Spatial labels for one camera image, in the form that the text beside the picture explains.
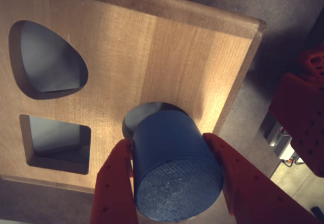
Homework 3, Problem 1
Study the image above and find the aluminium profile rail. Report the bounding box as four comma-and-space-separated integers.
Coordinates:
263, 112, 304, 164

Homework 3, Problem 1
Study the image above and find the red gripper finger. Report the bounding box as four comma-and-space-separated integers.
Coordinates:
92, 139, 139, 224
201, 132, 323, 224

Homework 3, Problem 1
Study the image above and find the blue cylinder block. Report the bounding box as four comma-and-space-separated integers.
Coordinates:
131, 109, 225, 222

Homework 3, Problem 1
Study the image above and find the wooden shape sorter box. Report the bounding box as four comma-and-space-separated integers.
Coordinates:
0, 0, 267, 224

